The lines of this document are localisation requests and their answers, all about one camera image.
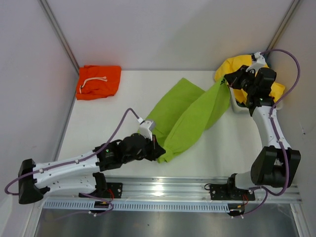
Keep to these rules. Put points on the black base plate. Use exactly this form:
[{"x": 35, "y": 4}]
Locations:
[
  {"x": 224, "y": 192},
  {"x": 113, "y": 191}
]

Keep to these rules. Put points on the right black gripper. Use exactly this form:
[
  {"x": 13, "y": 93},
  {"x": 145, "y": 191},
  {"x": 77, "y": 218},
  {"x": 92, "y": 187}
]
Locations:
[{"x": 234, "y": 78}]

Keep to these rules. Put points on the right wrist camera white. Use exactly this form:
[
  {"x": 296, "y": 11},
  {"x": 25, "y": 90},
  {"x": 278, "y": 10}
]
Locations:
[{"x": 250, "y": 69}]

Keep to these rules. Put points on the aluminium front rail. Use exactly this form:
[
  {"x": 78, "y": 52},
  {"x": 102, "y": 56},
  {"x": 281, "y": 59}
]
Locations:
[{"x": 158, "y": 189}]

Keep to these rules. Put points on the green shorts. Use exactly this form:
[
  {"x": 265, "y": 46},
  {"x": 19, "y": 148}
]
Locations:
[{"x": 184, "y": 113}]

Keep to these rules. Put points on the left aluminium corner post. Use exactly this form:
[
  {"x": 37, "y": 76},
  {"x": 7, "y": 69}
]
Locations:
[{"x": 44, "y": 4}]

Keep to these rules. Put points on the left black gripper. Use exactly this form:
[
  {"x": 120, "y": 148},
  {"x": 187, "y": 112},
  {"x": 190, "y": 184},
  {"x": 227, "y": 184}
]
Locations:
[{"x": 156, "y": 150}]

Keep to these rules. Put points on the teal cloth in basket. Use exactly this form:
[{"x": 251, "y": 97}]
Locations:
[{"x": 267, "y": 64}]

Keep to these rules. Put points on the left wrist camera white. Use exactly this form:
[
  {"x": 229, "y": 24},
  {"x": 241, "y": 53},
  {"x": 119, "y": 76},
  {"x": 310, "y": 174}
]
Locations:
[{"x": 146, "y": 128}]

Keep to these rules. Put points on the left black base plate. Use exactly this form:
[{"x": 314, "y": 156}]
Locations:
[{"x": 113, "y": 191}]

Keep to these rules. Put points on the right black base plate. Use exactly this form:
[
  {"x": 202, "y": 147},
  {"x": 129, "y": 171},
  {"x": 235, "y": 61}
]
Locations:
[{"x": 224, "y": 192}]

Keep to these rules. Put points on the white slotted cable duct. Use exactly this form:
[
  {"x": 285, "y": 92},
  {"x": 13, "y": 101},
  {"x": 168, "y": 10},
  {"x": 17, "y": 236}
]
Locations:
[{"x": 138, "y": 206}]

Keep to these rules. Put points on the orange shorts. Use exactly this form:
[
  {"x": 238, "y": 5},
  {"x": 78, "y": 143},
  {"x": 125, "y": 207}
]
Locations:
[{"x": 97, "y": 82}]

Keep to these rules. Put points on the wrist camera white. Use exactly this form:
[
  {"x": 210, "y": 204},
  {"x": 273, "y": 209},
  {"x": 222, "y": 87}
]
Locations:
[
  {"x": 250, "y": 69},
  {"x": 146, "y": 128}
]

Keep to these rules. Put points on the right aluminium corner post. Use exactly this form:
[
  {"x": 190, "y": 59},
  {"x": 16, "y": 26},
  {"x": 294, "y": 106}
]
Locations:
[{"x": 285, "y": 22}]

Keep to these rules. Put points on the yellow shorts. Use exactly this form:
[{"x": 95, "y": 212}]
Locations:
[{"x": 233, "y": 64}]

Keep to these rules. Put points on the aluminium corner post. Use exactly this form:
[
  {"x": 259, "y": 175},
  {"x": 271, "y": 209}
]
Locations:
[
  {"x": 44, "y": 4},
  {"x": 285, "y": 22}
]

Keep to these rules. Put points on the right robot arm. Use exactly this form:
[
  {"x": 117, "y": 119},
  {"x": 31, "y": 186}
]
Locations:
[{"x": 275, "y": 166}]

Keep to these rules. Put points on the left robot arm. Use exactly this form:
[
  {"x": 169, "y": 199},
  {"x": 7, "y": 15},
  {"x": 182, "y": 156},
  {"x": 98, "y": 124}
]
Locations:
[{"x": 33, "y": 176}]

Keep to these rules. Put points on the white plastic basket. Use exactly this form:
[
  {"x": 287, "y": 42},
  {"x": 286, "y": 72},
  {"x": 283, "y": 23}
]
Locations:
[{"x": 254, "y": 104}]

